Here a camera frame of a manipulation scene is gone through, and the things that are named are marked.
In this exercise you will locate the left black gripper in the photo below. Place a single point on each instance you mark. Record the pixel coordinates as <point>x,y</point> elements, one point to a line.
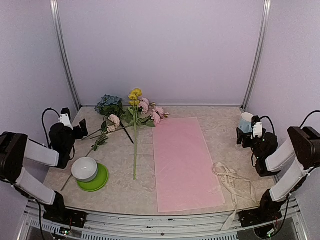
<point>80,134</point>

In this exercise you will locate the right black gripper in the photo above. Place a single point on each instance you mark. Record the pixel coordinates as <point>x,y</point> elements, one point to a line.
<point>240,135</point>

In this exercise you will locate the yellow fake flower stem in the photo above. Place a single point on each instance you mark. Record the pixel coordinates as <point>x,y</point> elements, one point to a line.
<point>134,97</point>

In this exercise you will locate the pale pink fake flower stem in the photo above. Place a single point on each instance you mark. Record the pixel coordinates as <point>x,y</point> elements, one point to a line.
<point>109,125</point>

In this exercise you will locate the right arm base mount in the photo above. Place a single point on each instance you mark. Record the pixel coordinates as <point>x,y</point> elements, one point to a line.
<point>256,216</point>

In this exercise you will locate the right aluminium frame post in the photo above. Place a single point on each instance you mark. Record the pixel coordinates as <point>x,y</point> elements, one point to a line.
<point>258,53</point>

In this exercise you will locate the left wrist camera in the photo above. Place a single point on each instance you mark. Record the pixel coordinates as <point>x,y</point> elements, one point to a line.
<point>65,118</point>

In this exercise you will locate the aluminium frame post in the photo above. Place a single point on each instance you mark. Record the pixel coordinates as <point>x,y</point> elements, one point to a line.
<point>54,6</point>
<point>258,53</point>

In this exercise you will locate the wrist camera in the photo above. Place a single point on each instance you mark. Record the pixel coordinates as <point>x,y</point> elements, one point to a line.
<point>257,127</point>
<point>65,118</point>

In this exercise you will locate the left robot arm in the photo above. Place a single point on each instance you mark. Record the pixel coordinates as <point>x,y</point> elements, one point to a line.
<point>16,148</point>

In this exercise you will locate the pink fake rose stem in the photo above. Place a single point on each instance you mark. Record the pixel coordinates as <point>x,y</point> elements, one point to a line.
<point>149,114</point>

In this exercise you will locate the beige printed ribbon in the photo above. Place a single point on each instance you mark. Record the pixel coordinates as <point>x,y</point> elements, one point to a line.
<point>228,178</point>

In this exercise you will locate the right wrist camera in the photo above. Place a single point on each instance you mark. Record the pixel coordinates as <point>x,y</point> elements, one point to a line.
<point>257,127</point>

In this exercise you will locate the left aluminium frame post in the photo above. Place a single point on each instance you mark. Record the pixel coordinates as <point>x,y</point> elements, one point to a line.
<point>54,6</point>

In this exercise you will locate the front aluminium rail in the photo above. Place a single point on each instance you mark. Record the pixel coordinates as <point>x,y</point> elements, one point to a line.
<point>112,226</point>

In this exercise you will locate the blue fake flower bunch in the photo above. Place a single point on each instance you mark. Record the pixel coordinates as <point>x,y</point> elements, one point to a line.
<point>112,105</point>

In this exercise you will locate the white ceramic bowl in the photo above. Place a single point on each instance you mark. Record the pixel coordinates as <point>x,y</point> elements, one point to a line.
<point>85,169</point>

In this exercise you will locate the light blue mug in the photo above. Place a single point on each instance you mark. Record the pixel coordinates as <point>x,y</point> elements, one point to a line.
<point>245,123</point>

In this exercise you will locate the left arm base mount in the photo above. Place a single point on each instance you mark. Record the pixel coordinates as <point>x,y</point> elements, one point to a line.
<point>70,217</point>

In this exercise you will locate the pink wrapping paper sheet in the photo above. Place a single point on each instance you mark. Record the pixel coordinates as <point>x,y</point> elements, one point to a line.
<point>183,167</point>

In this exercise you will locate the green plastic plate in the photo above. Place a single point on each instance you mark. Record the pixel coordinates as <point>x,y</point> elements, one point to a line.
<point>98,182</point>

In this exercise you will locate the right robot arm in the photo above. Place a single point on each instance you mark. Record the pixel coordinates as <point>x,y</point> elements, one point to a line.
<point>301,150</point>

